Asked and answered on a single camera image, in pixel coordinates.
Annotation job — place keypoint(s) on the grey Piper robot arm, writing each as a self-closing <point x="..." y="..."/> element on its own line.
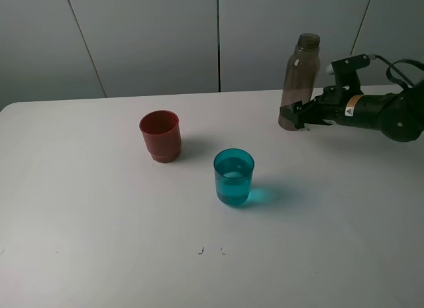
<point x="399" y="116"/>

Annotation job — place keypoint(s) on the teal translucent plastic cup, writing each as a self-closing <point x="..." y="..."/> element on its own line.
<point x="233" y="170"/>

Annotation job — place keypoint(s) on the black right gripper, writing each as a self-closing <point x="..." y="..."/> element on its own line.
<point x="346" y="107"/>

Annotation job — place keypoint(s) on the smoky translucent water bottle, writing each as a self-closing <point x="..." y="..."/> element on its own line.
<point x="301" y="70"/>

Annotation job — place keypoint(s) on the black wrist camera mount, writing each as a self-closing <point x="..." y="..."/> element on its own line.
<point x="345" y="73"/>

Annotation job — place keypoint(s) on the red plastic cup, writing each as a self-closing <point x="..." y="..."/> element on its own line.
<point x="161" y="133"/>

